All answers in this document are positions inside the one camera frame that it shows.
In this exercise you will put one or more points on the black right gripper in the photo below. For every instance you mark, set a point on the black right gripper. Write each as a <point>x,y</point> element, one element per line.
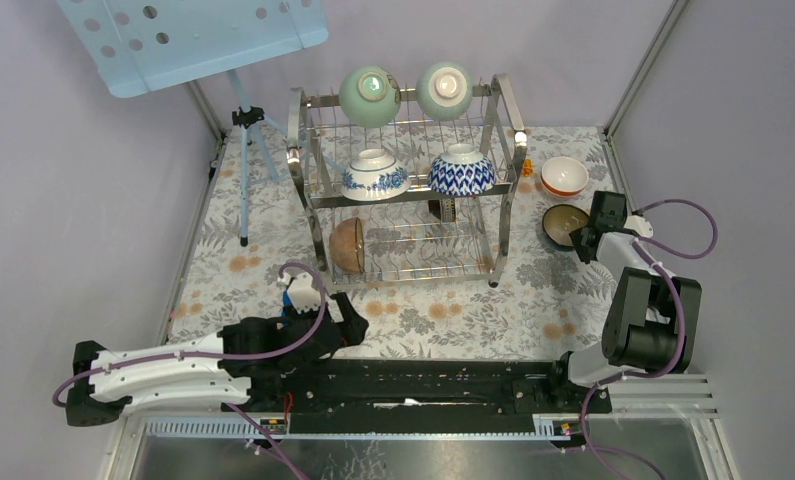
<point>581,251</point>

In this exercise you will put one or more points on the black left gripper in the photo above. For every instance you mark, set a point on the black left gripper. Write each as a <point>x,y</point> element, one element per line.
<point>353,323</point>

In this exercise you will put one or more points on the teal blue bowl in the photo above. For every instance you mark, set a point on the teal blue bowl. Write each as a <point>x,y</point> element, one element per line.
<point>559,221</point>

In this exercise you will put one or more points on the orange bowl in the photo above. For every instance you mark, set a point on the orange bowl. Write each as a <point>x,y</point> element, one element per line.
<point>563,177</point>

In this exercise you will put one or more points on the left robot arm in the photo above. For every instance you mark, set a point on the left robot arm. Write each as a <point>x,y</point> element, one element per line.
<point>244,364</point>

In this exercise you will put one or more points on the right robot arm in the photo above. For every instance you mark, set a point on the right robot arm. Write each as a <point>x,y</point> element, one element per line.
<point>650,327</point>

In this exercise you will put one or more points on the steel two-tier dish rack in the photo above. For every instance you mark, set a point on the steel two-tier dish rack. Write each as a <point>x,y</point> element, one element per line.
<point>419,236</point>

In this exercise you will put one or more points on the brown speckled bowl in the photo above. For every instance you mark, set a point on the brown speckled bowl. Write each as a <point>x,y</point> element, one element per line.
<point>347,246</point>

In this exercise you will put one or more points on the floral tablecloth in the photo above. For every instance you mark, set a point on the floral tablecloth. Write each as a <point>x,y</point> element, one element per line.
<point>547,301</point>

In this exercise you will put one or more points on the dark patterned bowl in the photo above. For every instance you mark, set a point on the dark patterned bowl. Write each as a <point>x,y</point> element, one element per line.
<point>443,210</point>

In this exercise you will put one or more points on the blue white zigzag bowl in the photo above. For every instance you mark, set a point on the blue white zigzag bowl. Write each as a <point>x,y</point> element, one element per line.
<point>461,170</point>

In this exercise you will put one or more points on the white blue floral bowl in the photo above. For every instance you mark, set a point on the white blue floral bowl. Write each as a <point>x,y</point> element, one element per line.
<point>374,175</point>

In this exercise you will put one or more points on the right green celadon bowl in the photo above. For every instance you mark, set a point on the right green celadon bowl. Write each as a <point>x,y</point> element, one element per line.
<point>444,91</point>

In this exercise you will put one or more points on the green celadon bowl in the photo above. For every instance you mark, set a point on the green celadon bowl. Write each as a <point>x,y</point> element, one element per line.
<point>444,91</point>
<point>369,97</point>

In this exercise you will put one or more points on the left green celadon bowl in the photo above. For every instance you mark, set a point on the left green celadon bowl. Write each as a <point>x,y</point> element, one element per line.
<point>369,97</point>

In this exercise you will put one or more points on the light blue music stand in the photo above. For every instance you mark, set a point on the light blue music stand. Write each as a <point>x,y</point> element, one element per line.
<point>144,46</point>

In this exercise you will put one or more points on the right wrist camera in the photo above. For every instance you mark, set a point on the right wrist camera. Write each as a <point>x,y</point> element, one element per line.
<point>639,225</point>

